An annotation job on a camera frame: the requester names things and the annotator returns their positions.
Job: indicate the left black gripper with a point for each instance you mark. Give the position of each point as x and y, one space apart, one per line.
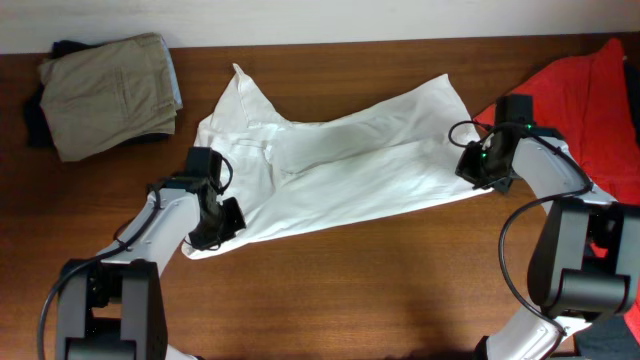
203 240

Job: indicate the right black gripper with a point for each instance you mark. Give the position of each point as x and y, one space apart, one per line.
466 168

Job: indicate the white t-shirt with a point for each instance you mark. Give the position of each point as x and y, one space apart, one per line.
292 178

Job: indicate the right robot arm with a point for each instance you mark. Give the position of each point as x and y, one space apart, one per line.
581 271

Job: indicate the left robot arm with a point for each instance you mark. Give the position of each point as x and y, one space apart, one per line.
110 306

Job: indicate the folded light blue garment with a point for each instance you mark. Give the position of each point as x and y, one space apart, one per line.
173 76

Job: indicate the folded khaki trousers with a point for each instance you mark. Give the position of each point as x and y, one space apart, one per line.
96 98

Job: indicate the folded black garment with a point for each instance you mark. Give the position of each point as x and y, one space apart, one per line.
38 132

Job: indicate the dark garment under red shirt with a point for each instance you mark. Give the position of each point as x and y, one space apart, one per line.
618 337

